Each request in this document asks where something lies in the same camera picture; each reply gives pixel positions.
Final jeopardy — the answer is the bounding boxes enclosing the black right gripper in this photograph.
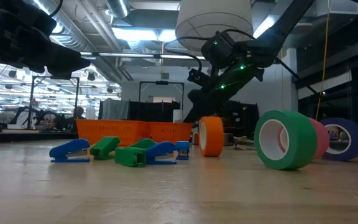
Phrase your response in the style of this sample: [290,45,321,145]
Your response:
[183,60,265,123]

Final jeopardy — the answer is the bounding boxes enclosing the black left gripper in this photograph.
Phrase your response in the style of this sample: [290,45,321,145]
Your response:
[0,0,91,88]

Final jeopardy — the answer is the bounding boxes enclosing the blue stapler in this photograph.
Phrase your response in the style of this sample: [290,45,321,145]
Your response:
[145,141,178,166]
[175,141,191,161]
[48,138,91,164]

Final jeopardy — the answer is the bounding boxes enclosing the green stapler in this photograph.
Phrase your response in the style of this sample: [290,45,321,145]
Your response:
[89,136,121,161]
[129,138,157,149]
[114,146,147,168]

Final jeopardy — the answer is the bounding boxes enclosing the orange plastic basket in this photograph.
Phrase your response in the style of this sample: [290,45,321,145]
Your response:
[149,121,194,144]
[75,119,151,147]

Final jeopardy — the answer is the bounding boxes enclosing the green tape roll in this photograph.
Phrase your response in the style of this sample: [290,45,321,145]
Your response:
[254,110,318,170]

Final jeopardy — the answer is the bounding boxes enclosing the pink tape roll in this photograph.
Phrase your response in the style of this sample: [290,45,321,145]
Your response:
[277,118,331,160]

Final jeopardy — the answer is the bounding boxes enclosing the blue tape roll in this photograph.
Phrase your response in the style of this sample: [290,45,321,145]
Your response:
[320,117,358,162]

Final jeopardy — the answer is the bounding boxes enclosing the white roll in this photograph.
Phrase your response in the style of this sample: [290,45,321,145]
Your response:
[172,108,183,123]

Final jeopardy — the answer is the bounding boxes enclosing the black cabinet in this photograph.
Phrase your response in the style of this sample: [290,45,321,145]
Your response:
[225,101,260,139]

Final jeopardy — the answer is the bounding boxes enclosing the person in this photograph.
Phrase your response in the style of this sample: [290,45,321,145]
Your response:
[72,106,87,121]

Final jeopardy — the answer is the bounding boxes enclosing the black curtain panel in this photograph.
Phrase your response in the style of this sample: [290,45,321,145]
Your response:
[128,100,181,123]

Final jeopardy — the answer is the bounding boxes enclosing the grey cloth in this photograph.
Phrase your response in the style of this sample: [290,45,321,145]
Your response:
[99,98,131,121]

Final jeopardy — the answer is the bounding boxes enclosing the long ceiling light strip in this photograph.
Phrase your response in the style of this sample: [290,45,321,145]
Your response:
[79,52,207,61]

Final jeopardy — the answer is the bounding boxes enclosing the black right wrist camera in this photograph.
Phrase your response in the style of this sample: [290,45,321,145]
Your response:
[187,68,211,88]

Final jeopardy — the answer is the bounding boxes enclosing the large silver ceiling duct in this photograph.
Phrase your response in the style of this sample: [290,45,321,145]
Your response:
[23,0,127,83]

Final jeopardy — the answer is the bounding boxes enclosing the black metal gantry frame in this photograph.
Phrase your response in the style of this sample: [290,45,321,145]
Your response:
[27,75,81,130]
[137,80,185,123]

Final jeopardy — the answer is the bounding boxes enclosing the black left camera cable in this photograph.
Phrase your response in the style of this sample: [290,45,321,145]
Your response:
[50,0,64,18]

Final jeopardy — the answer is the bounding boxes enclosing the round silver ceiling duct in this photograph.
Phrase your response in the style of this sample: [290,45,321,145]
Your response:
[105,0,131,19]

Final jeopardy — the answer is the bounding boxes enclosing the thin black cable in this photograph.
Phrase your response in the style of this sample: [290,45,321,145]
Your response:
[273,57,323,95]

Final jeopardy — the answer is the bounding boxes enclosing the yellow power cable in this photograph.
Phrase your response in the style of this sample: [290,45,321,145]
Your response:
[314,0,332,121]

